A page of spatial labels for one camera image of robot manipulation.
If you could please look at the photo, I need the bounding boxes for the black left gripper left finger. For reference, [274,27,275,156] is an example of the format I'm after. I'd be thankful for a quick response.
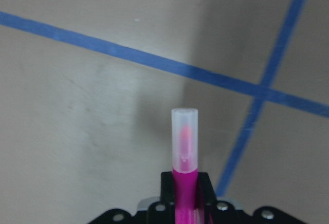
[160,172,175,206]

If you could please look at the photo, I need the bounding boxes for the pink highlighter pen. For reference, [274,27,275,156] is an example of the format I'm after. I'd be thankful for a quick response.
[171,108,198,223]

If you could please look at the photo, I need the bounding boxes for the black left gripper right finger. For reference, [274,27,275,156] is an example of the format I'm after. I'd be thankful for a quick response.
[196,172,216,205]

